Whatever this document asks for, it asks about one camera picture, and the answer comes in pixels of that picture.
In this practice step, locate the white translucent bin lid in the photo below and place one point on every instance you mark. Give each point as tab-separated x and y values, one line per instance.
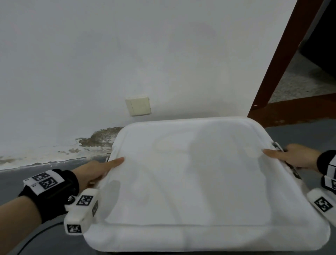
197	184

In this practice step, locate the dark door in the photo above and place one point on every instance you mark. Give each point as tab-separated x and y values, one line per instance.
320	52

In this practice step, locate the cream wall socket plate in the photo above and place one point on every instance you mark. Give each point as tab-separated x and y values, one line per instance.
138	105

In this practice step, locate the brown wooden door frame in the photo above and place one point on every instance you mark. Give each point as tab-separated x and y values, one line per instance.
283	65

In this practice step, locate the person's left hand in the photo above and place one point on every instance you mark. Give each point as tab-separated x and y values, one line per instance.
89	174

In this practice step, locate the person's right hand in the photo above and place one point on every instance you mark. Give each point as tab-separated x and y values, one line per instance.
299	156

